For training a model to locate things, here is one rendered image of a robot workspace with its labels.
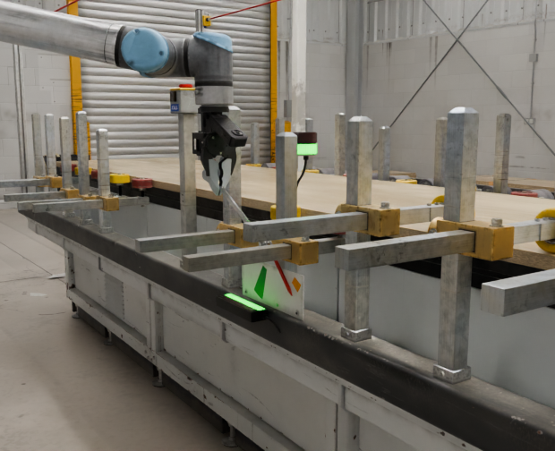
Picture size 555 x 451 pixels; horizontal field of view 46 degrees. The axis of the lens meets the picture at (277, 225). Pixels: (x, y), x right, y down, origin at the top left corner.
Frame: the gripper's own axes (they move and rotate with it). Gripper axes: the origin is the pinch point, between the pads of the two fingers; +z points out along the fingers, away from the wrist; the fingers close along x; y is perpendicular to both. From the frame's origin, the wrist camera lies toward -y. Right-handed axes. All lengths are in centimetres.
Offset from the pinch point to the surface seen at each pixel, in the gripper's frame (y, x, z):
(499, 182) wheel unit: 8, -115, 5
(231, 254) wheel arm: -22.8, 9.8, 10.7
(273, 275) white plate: -15.6, -5.3, 18.5
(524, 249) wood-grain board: -67, -26, 6
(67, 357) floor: 170, -7, 97
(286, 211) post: -19.1, -6.4, 3.4
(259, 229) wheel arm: -48, 18, 1
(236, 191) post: 5.9, -8.2, 1.3
